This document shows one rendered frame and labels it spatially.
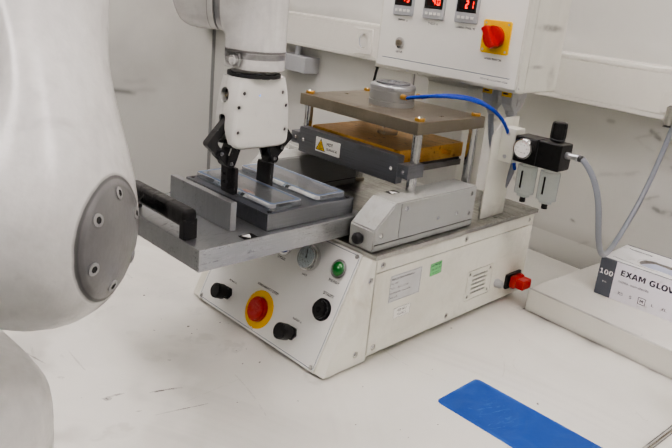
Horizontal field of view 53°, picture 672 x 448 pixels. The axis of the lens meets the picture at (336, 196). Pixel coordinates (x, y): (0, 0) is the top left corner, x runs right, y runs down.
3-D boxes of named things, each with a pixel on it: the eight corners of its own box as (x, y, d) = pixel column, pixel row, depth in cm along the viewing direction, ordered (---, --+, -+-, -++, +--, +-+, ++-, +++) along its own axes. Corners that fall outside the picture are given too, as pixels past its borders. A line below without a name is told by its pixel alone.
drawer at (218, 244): (271, 197, 118) (275, 154, 116) (362, 236, 103) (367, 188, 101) (113, 225, 98) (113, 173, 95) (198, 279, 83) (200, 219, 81)
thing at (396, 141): (374, 138, 132) (380, 90, 129) (467, 166, 117) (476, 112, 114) (309, 146, 120) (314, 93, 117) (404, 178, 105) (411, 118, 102)
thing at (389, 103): (385, 132, 139) (393, 69, 135) (516, 170, 118) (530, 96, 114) (296, 142, 122) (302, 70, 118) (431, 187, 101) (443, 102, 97)
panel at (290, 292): (198, 296, 118) (240, 198, 118) (313, 373, 98) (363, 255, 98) (189, 294, 116) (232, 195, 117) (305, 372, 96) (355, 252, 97)
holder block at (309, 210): (269, 179, 115) (270, 164, 114) (352, 213, 102) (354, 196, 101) (185, 191, 104) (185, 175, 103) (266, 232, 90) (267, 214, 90)
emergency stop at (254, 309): (249, 316, 109) (259, 293, 110) (264, 326, 107) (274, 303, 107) (242, 315, 108) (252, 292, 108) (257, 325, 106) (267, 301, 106)
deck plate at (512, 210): (400, 167, 152) (400, 163, 151) (538, 212, 128) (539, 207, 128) (232, 195, 120) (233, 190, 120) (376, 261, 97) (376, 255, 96)
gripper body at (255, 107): (240, 69, 88) (236, 153, 91) (299, 69, 95) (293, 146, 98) (208, 61, 93) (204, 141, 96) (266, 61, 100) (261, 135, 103)
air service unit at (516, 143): (500, 191, 121) (514, 109, 117) (575, 214, 111) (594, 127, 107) (484, 195, 117) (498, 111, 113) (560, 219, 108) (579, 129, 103)
